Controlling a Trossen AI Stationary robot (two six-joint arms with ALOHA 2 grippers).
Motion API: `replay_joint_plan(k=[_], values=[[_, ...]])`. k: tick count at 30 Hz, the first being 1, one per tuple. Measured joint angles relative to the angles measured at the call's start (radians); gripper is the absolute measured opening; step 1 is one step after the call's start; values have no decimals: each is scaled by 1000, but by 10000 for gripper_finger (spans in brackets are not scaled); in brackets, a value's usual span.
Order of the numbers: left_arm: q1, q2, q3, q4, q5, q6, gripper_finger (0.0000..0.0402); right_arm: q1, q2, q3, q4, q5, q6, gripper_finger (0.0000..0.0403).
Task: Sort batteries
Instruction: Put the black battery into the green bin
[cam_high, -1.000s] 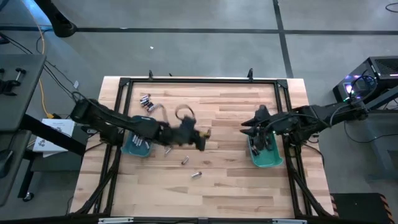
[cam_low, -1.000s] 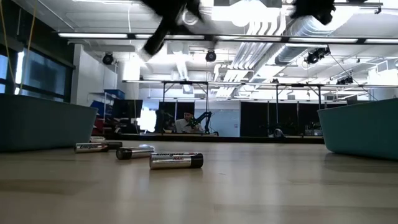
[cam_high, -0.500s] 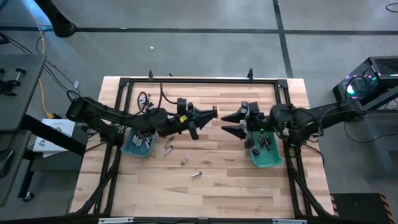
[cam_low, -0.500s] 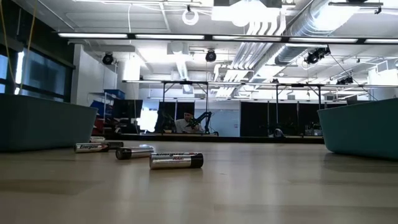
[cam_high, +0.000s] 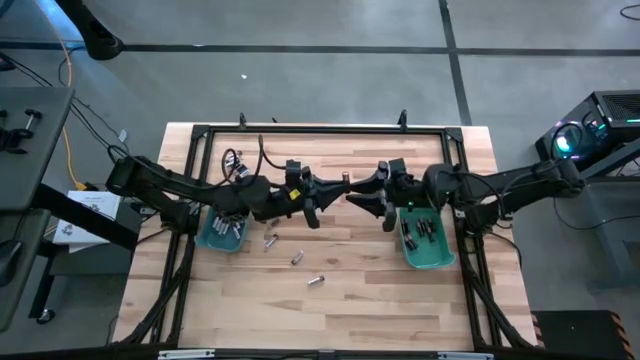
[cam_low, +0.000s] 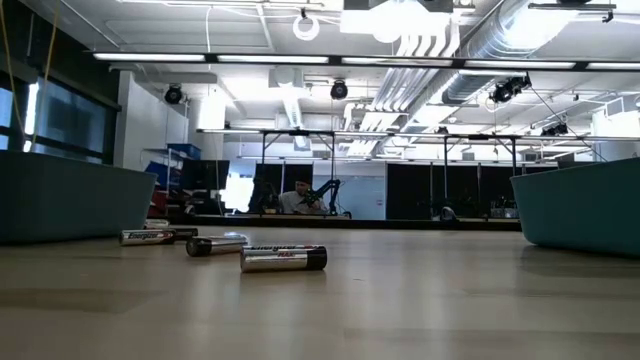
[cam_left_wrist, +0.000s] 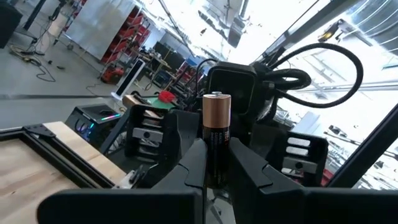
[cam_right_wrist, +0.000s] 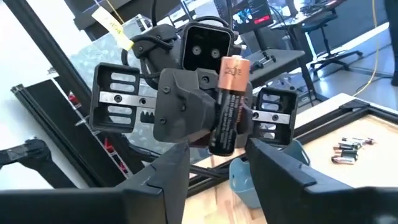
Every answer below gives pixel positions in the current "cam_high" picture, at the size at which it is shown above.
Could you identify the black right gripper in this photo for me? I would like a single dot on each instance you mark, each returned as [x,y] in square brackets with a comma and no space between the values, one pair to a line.
[407,192]

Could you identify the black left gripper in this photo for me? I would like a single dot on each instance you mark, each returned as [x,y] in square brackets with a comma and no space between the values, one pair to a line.
[307,200]

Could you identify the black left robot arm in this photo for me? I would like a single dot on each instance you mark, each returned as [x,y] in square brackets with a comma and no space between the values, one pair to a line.
[165,180]

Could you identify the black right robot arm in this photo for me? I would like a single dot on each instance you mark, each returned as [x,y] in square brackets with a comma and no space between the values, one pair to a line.
[500,182]

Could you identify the teal plastic bin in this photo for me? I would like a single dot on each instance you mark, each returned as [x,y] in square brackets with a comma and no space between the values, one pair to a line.
[220,244]
[430,257]

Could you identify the white power adapter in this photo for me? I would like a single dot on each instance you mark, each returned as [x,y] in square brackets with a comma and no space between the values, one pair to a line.
[147,208]

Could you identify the white paper sheet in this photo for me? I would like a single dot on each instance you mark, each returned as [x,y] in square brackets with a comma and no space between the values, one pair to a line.
[95,205]

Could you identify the grey metal stand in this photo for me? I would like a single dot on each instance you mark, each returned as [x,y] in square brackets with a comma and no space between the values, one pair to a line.
[615,235]

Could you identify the black hazard-striped mat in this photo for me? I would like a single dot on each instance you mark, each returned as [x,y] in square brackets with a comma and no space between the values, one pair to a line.
[575,335]

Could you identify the black PC tower with lights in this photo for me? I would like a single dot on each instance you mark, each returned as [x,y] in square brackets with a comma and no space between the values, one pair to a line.
[620,107]

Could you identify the black stand base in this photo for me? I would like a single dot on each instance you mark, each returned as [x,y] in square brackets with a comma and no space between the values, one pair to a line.
[95,35]

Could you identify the grey side table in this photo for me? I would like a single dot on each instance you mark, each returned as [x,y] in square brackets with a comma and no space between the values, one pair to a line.
[40,170]

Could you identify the black metal clamp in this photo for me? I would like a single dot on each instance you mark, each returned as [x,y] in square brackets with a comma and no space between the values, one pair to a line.
[12,137]
[34,114]

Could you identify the black caster wheel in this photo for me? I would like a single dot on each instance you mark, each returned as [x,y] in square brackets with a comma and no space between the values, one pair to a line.
[46,316]

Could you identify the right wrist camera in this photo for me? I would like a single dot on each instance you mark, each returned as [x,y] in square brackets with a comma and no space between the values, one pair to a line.
[398,166]

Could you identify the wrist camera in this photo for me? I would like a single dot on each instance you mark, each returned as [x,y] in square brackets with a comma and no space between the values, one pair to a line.
[398,166]
[293,170]

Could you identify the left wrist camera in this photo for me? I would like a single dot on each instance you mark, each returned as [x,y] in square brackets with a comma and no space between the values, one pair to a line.
[293,170]

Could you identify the black aluminium rig frame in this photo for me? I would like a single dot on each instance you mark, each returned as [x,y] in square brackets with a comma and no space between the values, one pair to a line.
[325,130]

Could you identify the black frame clamp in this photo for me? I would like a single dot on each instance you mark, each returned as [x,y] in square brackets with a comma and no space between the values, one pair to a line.
[243,121]
[402,120]

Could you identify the silver metal bracket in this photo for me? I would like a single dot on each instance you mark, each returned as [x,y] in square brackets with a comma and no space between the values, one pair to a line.
[465,356]
[185,354]

